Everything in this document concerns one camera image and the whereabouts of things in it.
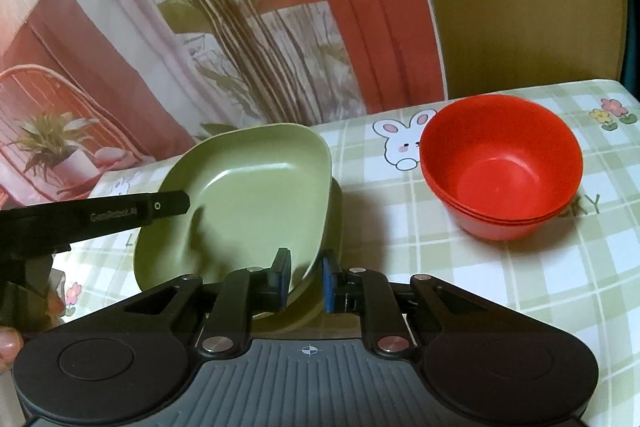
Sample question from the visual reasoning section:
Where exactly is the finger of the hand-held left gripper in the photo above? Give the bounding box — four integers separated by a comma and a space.
0, 189, 192, 254

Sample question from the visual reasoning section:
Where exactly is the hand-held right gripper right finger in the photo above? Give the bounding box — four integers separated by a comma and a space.
321, 249, 501, 356

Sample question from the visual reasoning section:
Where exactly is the person's left hand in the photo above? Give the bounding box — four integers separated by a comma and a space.
0, 289, 67, 370

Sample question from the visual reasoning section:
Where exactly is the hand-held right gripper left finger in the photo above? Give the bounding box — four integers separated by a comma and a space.
122, 247, 294, 359

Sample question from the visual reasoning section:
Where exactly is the checked bunny tablecloth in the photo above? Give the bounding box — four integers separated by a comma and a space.
47, 78, 640, 427

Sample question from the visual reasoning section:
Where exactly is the printed backdrop cloth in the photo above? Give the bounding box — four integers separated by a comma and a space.
0, 0, 449, 208

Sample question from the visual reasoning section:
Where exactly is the green square plate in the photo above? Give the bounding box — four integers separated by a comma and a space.
252, 176, 347, 334
132, 122, 335, 319

